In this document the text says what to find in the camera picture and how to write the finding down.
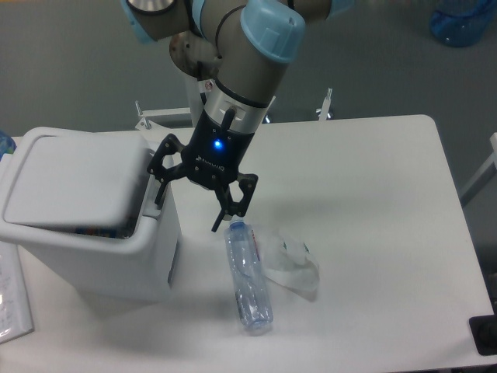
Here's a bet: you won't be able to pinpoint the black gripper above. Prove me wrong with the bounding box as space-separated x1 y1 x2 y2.
146 109 259 233

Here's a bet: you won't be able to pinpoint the white push-lid trash can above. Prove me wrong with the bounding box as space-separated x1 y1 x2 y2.
1 127 181 302

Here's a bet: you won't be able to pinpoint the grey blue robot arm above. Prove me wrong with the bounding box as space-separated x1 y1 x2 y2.
121 1 352 221

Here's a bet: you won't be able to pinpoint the crumpled white plastic wrapper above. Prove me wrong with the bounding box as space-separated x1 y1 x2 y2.
260 230 320 293

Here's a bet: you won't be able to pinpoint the crushed clear plastic bottle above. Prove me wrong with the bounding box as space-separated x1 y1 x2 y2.
224 217 273 332

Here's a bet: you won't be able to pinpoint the blue bottle top left edge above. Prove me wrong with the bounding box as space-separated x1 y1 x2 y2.
0 131 16 159

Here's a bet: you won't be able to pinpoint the blue water jug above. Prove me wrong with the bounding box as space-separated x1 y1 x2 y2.
429 1 496 47

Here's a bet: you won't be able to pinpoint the black device at table edge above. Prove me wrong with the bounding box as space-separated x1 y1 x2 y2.
469 315 496 356

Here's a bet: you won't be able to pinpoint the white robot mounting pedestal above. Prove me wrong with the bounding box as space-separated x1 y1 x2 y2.
134 30 337 131

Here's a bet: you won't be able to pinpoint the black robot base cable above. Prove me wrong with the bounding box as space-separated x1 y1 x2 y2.
196 61 209 110

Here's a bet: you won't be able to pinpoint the white frame leg right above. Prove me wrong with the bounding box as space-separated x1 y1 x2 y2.
459 133 496 207

